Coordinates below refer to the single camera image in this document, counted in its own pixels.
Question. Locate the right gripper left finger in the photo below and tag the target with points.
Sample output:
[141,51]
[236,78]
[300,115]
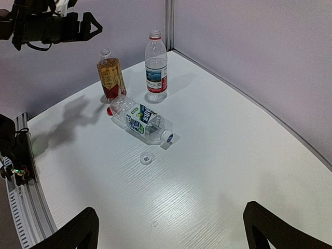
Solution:
[80,232]

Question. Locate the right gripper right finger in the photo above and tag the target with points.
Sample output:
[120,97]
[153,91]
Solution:
[264,229]

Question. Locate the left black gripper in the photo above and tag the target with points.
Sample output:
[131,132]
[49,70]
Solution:
[75,31]

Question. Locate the gold red tea bottle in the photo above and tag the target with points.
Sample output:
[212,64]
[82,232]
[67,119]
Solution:
[110,74]

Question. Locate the clear bottle red white label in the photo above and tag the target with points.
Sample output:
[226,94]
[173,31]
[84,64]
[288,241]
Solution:
[156,68]

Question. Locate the red bottle cap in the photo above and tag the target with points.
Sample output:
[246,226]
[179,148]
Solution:
[109,111]

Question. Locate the clear white bottle cap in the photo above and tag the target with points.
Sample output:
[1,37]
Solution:
[146,158]

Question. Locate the clear bottle blue label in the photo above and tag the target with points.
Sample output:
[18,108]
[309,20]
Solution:
[139,118]

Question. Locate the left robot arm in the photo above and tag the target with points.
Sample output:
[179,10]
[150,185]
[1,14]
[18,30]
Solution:
[40,24]

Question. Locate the aluminium front rail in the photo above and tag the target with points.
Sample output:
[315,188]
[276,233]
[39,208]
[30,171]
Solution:
[30,212]

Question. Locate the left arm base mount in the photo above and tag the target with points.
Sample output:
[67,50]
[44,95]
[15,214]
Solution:
[16,154]

